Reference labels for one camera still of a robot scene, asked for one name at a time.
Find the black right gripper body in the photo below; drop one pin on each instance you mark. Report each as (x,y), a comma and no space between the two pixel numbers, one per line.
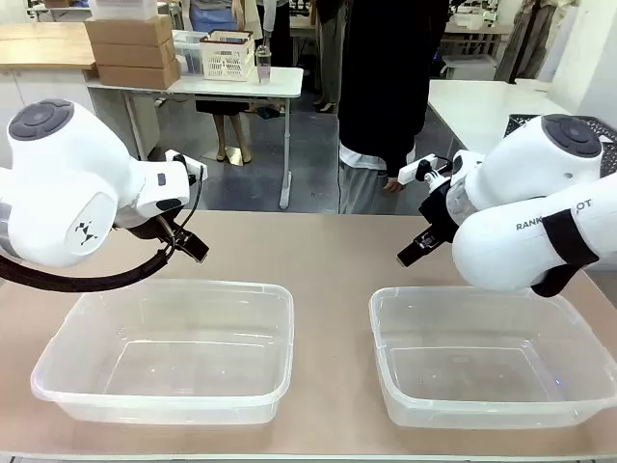
(438,212)

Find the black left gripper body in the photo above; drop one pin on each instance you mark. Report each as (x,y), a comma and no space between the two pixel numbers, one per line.
(154,226)

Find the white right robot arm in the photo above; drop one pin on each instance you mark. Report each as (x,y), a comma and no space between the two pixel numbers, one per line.
(506,251)

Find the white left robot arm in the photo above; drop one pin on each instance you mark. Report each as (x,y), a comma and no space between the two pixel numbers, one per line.
(58,193)

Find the black mesh basket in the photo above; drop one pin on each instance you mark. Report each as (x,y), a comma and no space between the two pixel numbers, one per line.
(608,154)

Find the white lattice basket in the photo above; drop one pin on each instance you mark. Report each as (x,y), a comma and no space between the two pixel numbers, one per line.
(226,58)

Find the person's left hand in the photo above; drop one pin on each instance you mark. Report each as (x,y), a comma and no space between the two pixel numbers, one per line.
(395,184)

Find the clear plastic bin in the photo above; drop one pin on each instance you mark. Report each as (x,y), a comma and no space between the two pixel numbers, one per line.
(164,352)
(487,357)

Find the white side table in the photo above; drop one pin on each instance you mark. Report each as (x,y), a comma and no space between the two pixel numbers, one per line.
(482,111)

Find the mannequin legs with gold base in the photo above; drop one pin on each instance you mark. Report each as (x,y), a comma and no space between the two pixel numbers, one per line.
(233,140)

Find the person in black coat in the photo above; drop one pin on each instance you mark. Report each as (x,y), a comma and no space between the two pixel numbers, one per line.
(385,72)

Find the brown cardboard box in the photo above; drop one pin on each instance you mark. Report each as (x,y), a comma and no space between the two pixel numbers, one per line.
(132,54)
(130,31)
(137,75)

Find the white folding table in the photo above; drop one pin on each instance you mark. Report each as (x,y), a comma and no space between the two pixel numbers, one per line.
(241,87)

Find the clear storage container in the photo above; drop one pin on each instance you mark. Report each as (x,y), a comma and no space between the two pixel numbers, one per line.
(187,55)

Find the background person in dark trousers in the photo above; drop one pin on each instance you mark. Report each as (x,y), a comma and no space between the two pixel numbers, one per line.
(328,58)

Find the clear glass bottle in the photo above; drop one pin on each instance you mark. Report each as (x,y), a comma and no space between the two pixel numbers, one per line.
(263,65)

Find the hanging beige coats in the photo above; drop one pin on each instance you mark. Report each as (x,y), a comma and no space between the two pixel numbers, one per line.
(528,38)

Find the wooden top counter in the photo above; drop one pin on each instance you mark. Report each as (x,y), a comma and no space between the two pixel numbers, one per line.
(43,46)

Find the background person in blue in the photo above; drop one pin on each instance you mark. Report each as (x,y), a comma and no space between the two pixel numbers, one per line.
(207,17)

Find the white box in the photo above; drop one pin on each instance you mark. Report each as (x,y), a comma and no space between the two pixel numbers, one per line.
(125,8)

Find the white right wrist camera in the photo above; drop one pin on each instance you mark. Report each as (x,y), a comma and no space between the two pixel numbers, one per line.
(419,166)

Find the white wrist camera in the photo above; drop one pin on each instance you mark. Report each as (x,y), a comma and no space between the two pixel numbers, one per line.
(419,166)
(180,161)

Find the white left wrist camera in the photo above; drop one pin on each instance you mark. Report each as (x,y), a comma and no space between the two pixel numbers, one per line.
(180,161)

